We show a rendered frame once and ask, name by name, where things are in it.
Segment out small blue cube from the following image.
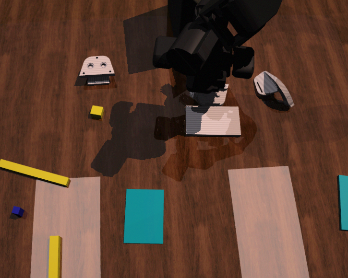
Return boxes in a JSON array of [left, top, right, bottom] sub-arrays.
[[12, 206, 24, 217]]

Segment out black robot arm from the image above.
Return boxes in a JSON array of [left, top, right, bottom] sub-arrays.
[[166, 0, 282, 93]]

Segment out pink plate with two round holes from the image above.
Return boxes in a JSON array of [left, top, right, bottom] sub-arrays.
[[79, 56, 115, 78]]

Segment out pink rectangular plate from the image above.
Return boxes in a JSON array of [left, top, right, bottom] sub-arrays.
[[185, 105, 241, 137]]

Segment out teal rectangular plate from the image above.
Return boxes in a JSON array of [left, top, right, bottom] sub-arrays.
[[124, 189, 164, 244]]

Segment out yellow flat bar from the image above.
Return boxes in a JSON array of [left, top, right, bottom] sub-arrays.
[[0, 159, 70, 186]]

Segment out teal rectangular block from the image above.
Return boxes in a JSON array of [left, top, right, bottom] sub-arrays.
[[338, 175, 348, 231]]

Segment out pink trapezoid plate with holes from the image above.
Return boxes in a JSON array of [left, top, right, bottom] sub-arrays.
[[197, 84, 228, 106]]

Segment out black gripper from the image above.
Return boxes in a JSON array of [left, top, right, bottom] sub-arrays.
[[153, 36, 254, 79]]

